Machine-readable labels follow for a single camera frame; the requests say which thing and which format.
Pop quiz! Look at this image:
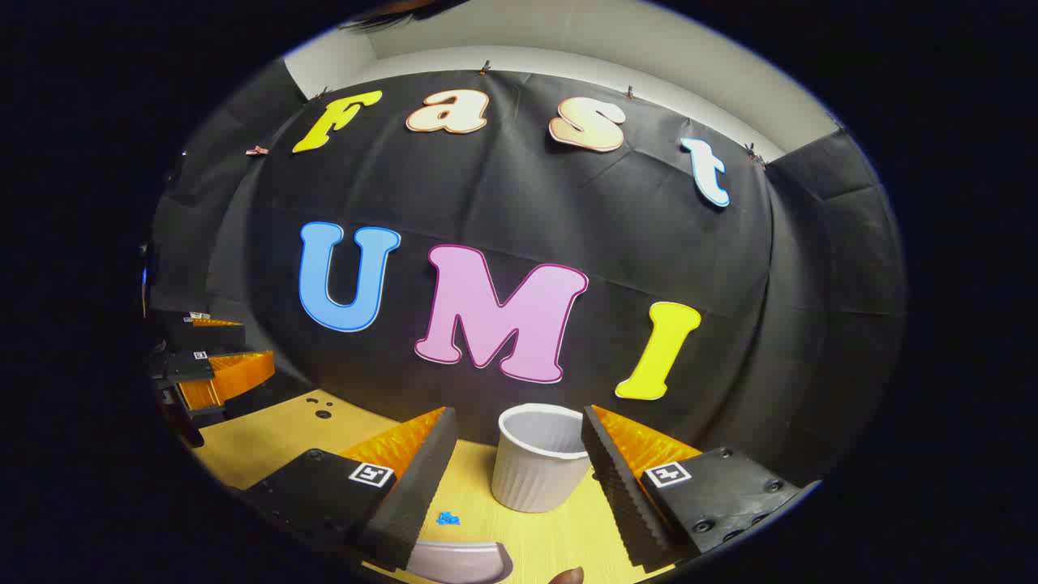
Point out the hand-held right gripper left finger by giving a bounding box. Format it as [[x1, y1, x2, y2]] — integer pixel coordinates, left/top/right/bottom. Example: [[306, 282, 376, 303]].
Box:
[[240, 406, 460, 572]]

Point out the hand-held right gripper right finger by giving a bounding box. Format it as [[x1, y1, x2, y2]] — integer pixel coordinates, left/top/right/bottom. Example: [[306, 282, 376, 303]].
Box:
[[581, 404, 821, 569]]

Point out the white ribbed garbage bin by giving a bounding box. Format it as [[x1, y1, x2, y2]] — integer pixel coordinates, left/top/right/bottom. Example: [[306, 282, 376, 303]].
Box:
[[491, 403, 594, 513]]

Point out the wooden desktop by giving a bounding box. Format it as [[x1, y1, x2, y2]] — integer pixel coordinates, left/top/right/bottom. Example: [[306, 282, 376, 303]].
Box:
[[195, 389, 678, 584]]

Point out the dark device with blue light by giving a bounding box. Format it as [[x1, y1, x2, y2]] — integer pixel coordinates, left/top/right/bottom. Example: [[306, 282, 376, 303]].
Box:
[[139, 243, 159, 319]]

